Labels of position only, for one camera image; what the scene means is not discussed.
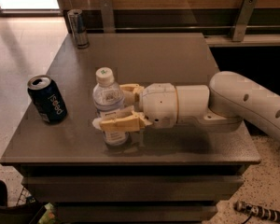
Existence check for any green packet on floor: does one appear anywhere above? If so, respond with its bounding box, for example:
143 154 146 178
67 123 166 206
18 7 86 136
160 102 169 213
37 203 57 224

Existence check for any black white striped tool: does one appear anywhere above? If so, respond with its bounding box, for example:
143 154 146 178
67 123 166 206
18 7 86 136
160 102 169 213
233 201 280 224

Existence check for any blue pepsi can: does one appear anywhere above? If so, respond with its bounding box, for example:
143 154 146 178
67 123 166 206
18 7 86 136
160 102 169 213
27 75 67 124

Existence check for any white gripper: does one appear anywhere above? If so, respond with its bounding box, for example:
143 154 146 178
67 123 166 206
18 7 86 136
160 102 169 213
92 83 177 132

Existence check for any black bag on floor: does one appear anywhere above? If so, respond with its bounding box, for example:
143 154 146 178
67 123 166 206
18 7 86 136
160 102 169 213
0 180 46 224

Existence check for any clear plastic water bottle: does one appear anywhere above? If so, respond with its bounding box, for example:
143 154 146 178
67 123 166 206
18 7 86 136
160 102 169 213
92 67 129 147

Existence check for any right metal wall bracket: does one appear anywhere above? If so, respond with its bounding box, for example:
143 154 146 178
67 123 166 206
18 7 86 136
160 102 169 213
231 0 258 42

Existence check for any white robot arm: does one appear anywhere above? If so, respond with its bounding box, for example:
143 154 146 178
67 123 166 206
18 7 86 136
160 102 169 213
92 67 280 145

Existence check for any silver redbull can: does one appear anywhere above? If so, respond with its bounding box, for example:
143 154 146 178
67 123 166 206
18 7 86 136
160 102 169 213
67 9 90 49

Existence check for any dark drawer cabinet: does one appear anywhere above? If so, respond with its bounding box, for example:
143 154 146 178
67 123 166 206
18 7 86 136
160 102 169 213
1 34 260 224

